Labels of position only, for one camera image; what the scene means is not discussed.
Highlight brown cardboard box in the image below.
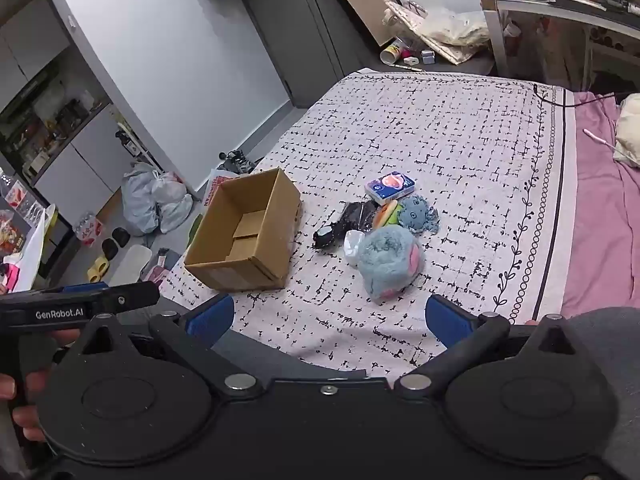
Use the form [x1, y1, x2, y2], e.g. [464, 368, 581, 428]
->
[184, 167, 302, 292]

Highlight large grey-white plastic bag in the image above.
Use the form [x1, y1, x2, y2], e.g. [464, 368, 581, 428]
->
[121, 162, 163, 235]

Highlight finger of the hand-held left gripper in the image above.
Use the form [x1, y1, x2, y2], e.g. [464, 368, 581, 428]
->
[100, 281, 161, 309]

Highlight pack of water bottles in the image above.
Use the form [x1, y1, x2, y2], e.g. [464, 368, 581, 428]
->
[72, 212, 103, 246]

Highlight yellow slippers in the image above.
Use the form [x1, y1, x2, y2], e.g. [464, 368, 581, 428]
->
[87, 255, 111, 283]

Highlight white floor mat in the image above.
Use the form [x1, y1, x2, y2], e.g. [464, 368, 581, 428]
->
[107, 244, 151, 288]

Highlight green leaf rug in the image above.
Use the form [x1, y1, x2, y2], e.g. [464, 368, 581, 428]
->
[186, 212, 202, 251]

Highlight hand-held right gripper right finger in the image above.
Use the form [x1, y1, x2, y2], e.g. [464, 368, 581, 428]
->
[392, 294, 601, 401]

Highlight person's grey clothing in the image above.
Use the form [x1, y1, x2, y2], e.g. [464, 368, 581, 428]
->
[567, 306, 640, 480]

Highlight small blue octopus plush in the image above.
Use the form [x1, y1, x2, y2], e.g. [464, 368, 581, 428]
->
[397, 195, 441, 235]

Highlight orange and green plush toy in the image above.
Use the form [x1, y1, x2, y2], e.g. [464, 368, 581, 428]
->
[372, 200, 401, 231]

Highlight cream pillow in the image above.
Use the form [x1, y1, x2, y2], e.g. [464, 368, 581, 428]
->
[612, 92, 640, 168]

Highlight grey shelf cabinet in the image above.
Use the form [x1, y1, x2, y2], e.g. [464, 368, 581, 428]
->
[0, 0, 146, 281]

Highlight translucent plastic bag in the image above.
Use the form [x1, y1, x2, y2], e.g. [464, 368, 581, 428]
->
[420, 7, 491, 51]

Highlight black fabric pouch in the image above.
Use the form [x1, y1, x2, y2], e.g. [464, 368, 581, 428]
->
[313, 201, 378, 250]

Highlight white cable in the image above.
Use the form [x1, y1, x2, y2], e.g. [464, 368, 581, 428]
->
[584, 129, 621, 153]

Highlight white knotted plastic bag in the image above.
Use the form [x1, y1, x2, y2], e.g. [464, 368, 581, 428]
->
[150, 170, 187, 206]

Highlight large fluffy blue plush toy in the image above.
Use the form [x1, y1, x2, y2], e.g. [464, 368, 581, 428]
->
[356, 225, 425, 302]

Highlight person's left hand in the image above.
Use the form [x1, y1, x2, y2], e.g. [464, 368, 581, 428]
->
[0, 329, 83, 443]

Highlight colourful printed boxes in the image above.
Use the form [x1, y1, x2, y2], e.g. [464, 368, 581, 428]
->
[0, 170, 46, 293]

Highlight pink bedsheet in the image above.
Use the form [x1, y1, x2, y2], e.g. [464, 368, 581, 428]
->
[560, 90, 640, 321]

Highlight red-printed plastic bag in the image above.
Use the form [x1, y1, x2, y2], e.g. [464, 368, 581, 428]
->
[200, 167, 241, 206]

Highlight bed with patterned cover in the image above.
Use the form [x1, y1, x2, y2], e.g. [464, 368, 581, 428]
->
[160, 67, 578, 378]

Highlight black cable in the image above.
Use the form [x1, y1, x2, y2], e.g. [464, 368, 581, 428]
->
[532, 85, 640, 108]

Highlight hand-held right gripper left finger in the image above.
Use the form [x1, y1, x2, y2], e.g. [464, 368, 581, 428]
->
[65, 294, 263, 398]

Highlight snack tube can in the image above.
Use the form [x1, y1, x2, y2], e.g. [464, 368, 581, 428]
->
[380, 37, 405, 65]

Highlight white stand with camera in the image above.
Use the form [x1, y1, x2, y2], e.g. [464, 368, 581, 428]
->
[114, 112, 151, 171]

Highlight black and white sneakers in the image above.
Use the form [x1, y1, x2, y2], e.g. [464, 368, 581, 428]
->
[217, 149, 261, 175]

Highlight blue card box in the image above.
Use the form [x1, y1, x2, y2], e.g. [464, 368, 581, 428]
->
[364, 171, 417, 206]

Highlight white desk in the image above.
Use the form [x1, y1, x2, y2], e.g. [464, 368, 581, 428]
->
[481, 0, 640, 86]

